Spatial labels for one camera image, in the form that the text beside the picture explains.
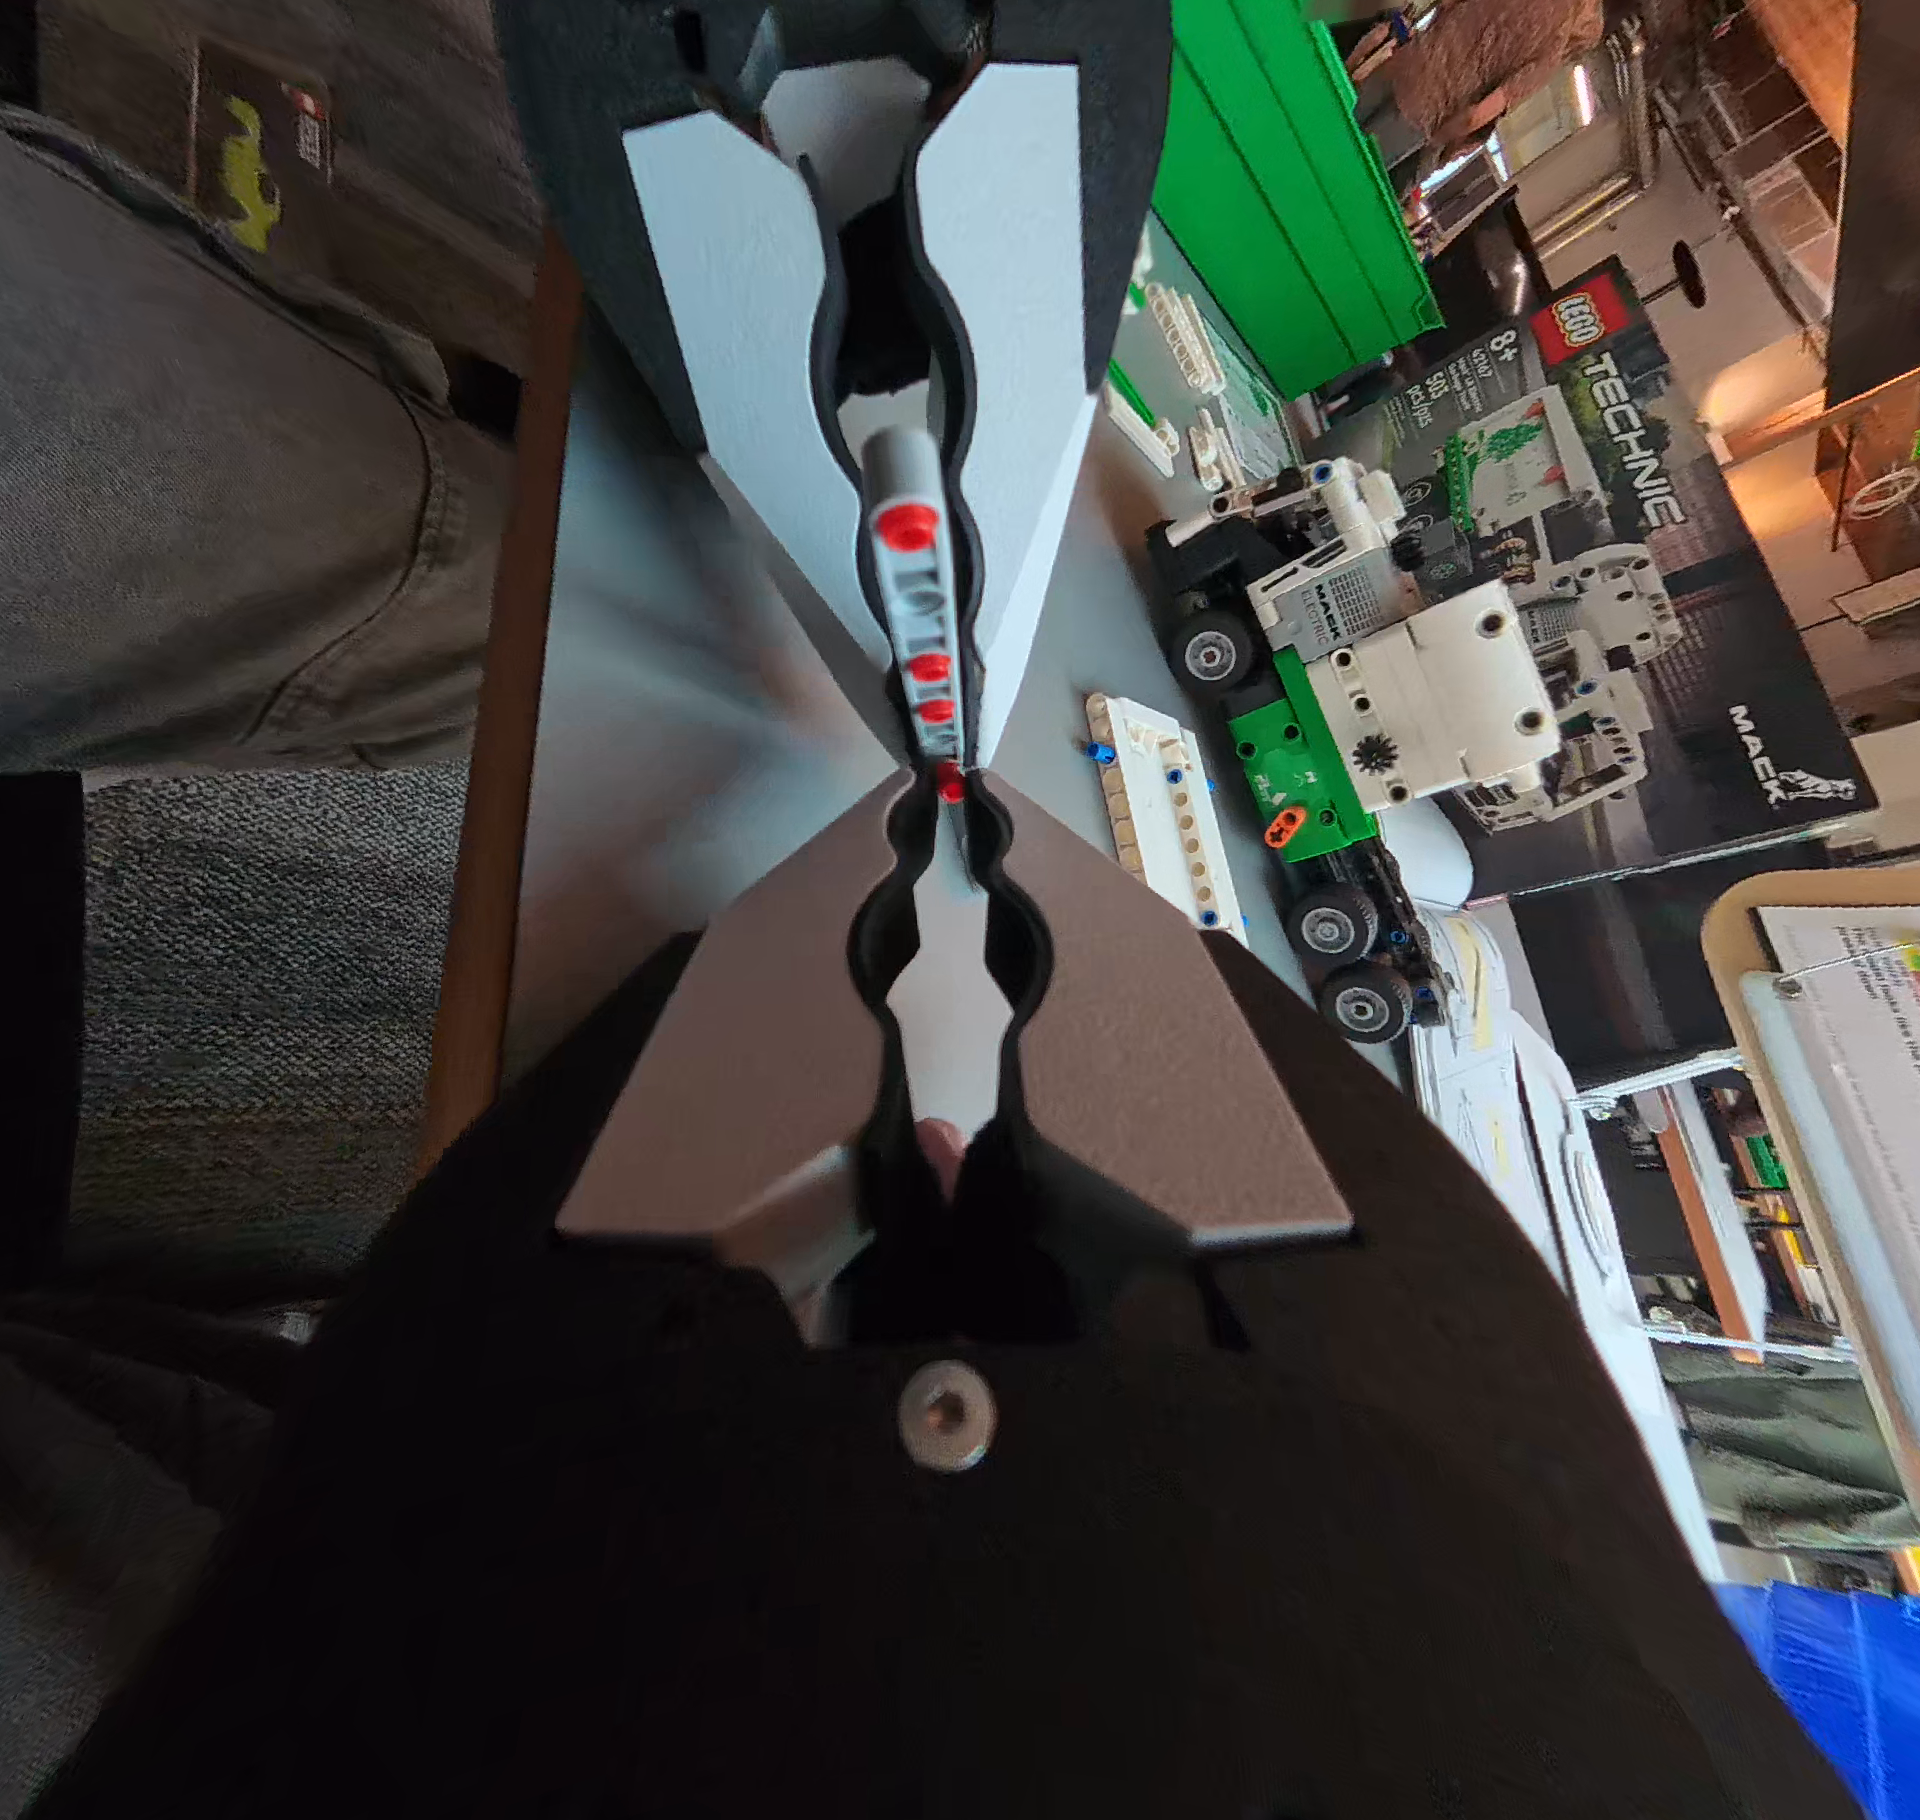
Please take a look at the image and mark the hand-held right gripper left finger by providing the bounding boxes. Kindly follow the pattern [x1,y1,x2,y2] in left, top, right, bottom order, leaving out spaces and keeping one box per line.
[552,774,923,1319]

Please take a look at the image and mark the small black printed box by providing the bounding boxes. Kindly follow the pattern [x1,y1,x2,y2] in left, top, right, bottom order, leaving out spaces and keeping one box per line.
[187,39,336,258]

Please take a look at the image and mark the white lego panel assembly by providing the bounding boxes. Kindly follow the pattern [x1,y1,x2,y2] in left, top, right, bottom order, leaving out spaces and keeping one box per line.
[1083,691,1251,945]

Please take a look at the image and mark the cluster of white lego parts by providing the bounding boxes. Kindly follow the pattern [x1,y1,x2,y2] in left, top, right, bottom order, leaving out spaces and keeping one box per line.
[1107,276,1300,491]

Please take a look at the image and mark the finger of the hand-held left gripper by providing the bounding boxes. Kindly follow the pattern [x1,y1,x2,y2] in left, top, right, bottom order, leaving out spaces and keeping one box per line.
[903,59,1107,776]
[619,108,910,760]

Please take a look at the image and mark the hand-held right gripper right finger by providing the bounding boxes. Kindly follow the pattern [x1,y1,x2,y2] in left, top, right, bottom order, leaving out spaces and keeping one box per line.
[959,774,1357,1249]

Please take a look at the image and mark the blue plastic bin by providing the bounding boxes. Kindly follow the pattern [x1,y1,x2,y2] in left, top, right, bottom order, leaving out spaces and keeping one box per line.
[1711,1578,1920,1820]

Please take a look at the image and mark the green plastic bin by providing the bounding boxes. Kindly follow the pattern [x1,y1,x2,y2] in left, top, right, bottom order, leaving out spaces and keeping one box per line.
[1147,0,1444,401]

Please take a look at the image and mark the person's grey trousers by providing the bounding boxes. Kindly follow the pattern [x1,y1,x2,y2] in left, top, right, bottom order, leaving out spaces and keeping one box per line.
[0,103,525,781]

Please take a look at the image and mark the grey lego beam red pins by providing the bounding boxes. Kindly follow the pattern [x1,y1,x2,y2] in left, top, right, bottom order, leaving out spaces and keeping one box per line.
[859,425,981,809]

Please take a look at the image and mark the printed cardboard set box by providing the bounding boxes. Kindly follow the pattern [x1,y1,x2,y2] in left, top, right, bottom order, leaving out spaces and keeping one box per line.
[1301,258,1881,905]

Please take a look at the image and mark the paper instruction booklet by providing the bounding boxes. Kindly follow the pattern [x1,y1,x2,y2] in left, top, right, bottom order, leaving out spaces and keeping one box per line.
[1407,903,1652,1342]

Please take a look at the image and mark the white green lego truck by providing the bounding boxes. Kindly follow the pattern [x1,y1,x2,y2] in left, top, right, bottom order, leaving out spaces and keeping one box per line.
[1147,455,1566,1044]

